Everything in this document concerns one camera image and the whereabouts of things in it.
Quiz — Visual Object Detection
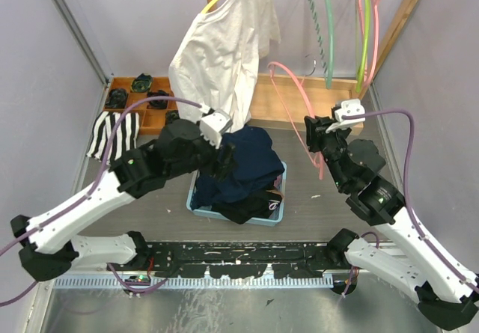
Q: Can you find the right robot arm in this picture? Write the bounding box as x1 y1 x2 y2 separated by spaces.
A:
305 117 478 331

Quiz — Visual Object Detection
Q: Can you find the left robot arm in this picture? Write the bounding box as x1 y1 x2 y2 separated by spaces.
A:
10 112 234 281

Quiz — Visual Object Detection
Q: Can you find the black white striped cloth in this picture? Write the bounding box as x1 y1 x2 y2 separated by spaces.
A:
86 111 141 165

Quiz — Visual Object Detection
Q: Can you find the dark rolled item in tray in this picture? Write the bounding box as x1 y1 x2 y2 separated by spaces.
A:
165 110 180 125
105 88 128 109
146 90 171 109
130 73 153 93

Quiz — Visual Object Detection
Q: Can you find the salmon pink hanger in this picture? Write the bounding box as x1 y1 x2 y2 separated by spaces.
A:
267 61 325 180

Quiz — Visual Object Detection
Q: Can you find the light blue plastic basket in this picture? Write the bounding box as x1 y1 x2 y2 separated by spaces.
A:
186 161 287 227

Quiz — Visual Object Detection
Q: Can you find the navy blue t shirt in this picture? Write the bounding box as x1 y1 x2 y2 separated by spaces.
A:
191 126 284 209

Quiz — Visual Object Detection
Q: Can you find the pink plastic hanger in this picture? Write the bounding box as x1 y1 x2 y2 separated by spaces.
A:
362 0 381 90

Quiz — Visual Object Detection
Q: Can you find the black printed t shirt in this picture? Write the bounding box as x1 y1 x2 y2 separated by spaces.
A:
211 189 284 224

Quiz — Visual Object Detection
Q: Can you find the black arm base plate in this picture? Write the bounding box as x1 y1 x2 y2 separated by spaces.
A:
106 239 360 280

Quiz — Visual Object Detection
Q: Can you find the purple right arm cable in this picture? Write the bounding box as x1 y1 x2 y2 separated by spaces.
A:
336 109 479 304

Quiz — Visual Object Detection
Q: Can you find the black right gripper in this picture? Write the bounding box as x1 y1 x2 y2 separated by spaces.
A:
305 114 352 190

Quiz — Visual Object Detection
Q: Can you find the mint green hanger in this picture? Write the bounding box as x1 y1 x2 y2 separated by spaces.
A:
308 0 335 89

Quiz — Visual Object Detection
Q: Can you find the white t shirt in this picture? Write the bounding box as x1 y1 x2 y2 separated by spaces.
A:
168 0 281 132

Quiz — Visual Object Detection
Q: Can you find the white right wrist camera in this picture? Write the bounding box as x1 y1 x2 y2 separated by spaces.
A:
326 99 365 133

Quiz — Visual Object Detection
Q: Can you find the wooden clothes rack frame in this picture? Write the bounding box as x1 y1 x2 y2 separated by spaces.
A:
204 0 435 136

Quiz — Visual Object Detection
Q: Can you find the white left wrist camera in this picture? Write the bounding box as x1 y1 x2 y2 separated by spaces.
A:
199 106 233 149

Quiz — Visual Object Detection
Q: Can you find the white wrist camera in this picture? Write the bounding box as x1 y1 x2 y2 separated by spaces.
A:
326 99 365 133
199 106 233 149

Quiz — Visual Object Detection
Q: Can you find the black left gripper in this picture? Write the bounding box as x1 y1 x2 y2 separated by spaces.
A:
168 128 239 182

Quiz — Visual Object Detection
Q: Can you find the lime green hanger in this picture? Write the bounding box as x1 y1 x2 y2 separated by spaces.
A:
355 0 373 94

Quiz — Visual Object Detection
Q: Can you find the white slotted cable duct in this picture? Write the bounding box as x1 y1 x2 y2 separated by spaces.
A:
53 271 334 290

